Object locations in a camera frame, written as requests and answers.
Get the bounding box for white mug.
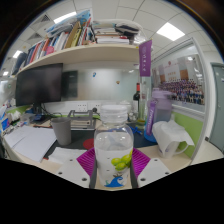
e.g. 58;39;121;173
157;139;190;160

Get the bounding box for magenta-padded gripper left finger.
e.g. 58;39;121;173
54;148;99;189

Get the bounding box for grey door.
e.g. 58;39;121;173
209;62;224;152

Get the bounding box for black rectangular panel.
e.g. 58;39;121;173
61;70;79;99

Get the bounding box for blue tissue box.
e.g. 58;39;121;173
0;106;11;133

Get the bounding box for clear plastic water bottle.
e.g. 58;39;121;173
93;104;135;191

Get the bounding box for black desk mat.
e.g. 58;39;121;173
43;127;158;160

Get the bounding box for purple pennant flag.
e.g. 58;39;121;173
138;39;154;78

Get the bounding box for white folded napkin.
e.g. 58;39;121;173
48;146;88;165

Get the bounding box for white ceramic jar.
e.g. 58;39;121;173
118;99;133;115

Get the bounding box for glass vase with green stems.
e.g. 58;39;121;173
137;83;150;130

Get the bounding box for small blue device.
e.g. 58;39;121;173
31;114;46;122

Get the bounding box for white wall sockets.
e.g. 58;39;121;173
75;101;101;113

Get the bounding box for white paper sheets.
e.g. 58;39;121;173
3;124;58;163

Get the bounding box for black computer monitor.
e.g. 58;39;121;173
14;63;64;108

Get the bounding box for flat round red coaster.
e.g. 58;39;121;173
82;138;96;150

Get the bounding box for grey plastic cup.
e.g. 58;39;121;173
50;116;73;146

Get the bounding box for white shelf with books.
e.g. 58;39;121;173
11;9;141;78

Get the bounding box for group photo poster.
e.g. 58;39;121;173
151;54;205;107

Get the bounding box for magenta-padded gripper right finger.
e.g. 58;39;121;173
130;147;174;189

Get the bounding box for ceiling light panels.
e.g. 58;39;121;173
1;11;186;78

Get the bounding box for dark wine bottle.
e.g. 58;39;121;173
132;82;142;113

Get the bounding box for large purple water jug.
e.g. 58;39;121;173
144;88;174;143

